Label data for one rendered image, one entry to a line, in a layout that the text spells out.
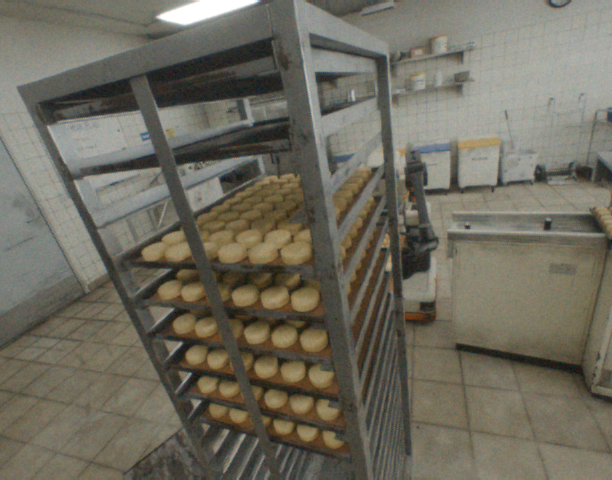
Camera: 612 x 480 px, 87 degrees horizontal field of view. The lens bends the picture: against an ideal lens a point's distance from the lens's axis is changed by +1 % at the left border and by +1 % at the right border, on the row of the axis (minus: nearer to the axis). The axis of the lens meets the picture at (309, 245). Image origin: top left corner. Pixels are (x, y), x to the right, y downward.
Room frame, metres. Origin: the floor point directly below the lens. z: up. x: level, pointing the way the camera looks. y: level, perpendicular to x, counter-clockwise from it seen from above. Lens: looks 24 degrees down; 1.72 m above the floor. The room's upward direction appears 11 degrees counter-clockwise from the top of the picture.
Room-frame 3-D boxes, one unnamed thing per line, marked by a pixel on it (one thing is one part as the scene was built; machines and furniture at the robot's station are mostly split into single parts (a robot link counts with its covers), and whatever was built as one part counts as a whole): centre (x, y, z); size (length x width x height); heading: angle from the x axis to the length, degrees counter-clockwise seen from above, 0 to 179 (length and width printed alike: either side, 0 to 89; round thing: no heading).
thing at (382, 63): (0.96, -0.28, 0.97); 0.03 x 0.03 x 1.70; 65
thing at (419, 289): (2.34, -0.68, 0.16); 0.67 x 0.64 x 0.25; 155
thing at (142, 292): (0.87, 0.23, 1.41); 0.64 x 0.03 x 0.03; 155
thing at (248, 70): (0.77, 0.05, 1.77); 0.60 x 0.40 x 0.02; 155
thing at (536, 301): (1.61, -1.21, 0.45); 0.70 x 0.34 x 0.90; 58
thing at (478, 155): (4.82, -2.76, 0.38); 0.64 x 0.54 x 0.77; 155
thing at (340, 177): (0.70, -0.13, 1.59); 0.64 x 0.03 x 0.03; 155
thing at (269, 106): (5.84, 0.12, 1.03); 1.40 x 0.90 x 2.05; 68
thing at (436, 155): (5.06, -2.16, 0.38); 0.64 x 0.54 x 0.77; 157
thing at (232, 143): (0.77, 0.05, 1.68); 0.60 x 0.40 x 0.02; 155
